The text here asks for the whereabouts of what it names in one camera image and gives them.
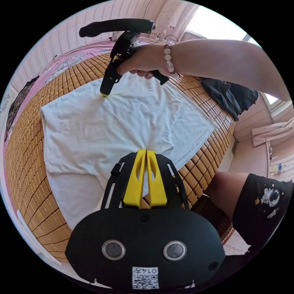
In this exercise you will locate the pink dotted curtain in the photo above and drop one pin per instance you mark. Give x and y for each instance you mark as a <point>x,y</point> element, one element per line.
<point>176,16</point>

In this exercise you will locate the white short sleeve shirt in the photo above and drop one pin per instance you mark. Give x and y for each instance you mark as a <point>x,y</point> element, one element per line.
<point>103,128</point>

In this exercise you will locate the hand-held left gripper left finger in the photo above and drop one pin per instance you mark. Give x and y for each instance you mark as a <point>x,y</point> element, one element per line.
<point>134,183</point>

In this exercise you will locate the black garment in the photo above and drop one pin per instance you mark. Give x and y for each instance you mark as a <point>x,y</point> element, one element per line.
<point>229,96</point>

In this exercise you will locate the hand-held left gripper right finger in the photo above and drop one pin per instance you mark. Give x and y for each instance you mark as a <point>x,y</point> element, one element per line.
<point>157,183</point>

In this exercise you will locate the person's right hand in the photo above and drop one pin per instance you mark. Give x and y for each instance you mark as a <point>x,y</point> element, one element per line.
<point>147,59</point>

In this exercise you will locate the person's right forearm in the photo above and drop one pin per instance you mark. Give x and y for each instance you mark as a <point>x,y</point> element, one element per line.
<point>218,59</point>

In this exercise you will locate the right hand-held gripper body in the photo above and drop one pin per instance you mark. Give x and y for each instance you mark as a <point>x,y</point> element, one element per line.
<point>114,62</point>

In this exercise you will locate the bed with woven mat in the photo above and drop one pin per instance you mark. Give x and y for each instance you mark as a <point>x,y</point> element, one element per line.
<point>27,183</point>

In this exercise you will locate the window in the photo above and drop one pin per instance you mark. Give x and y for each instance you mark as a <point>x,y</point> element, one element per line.
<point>218,23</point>

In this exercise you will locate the person's body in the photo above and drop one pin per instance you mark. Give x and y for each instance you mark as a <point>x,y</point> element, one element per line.
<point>257,206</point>

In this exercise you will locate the dark patterned garment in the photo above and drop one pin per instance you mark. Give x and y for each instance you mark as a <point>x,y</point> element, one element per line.
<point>18,103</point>

